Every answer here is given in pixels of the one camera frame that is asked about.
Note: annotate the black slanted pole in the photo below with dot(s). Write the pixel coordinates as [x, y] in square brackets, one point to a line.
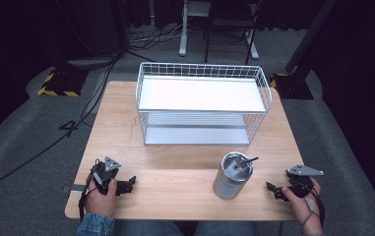
[309, 36]

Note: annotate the black straw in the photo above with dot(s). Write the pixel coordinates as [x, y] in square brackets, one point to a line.
[249, 161]

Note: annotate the silver metal tumbler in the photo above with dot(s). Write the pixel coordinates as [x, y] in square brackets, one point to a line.
[229, 185]

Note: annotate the person's right hand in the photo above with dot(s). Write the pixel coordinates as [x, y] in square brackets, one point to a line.
[306, 213]

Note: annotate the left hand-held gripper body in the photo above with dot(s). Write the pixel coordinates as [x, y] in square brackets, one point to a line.
[104, 175]

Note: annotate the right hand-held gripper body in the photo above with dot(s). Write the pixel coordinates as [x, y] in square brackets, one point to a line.
[301, 183]

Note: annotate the black yellow striped base plate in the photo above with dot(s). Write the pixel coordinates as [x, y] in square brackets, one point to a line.
[62, 83]
[291, 87]

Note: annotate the person's left hand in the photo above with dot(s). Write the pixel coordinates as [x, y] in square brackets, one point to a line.
[99, 203]

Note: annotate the black metal chair frame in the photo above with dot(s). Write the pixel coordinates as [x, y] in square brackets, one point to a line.
[227, 23]

